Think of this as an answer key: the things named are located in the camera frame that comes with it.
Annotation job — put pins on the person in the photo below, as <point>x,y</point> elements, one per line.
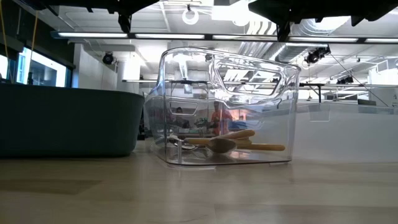
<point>221,119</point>
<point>180,119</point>

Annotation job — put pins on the teal plastic bin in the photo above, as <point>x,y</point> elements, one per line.
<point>62,121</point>

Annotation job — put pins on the linear ceiling light fixture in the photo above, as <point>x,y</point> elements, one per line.
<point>169,36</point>

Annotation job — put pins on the clear plastic bin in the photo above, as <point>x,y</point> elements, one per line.
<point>174,93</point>

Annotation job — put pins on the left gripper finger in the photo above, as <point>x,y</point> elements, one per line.
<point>141,3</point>

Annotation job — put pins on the black horizontal rail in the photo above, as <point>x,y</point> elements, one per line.
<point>311,84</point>

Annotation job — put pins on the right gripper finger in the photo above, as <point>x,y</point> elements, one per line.
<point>267,7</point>

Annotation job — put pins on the bright window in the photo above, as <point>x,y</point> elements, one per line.
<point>43,70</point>

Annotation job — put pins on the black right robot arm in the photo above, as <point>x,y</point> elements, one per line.
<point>357,7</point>

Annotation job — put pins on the frosted white plastic bin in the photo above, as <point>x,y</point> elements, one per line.
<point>342,137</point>

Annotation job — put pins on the black ceiling camera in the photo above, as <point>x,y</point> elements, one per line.
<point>108,58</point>
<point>345,80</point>
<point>315,56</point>

